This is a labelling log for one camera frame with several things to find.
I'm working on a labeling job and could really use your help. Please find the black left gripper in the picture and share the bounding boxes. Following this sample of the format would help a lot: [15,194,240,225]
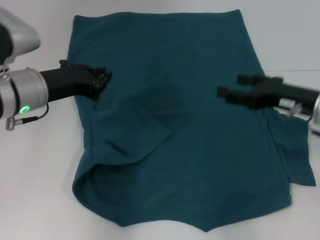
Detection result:
[39,60,113,104]

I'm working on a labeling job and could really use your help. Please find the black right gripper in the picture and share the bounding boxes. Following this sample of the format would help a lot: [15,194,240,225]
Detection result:
[216,74,320,111]

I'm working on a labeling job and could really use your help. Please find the teal blue shirt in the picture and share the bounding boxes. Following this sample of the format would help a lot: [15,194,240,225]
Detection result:
[66,9,316,226]

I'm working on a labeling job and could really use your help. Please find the silver plug at left wrist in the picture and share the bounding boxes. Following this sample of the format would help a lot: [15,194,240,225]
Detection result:
[5,115,40,132]

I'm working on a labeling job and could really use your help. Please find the silver elbow plug grey cable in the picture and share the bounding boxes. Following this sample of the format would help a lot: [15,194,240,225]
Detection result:
[287,104,313,124]

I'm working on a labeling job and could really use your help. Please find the dark cable with red sleeve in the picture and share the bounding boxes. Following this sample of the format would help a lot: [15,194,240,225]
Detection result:
[34,103,50,121]

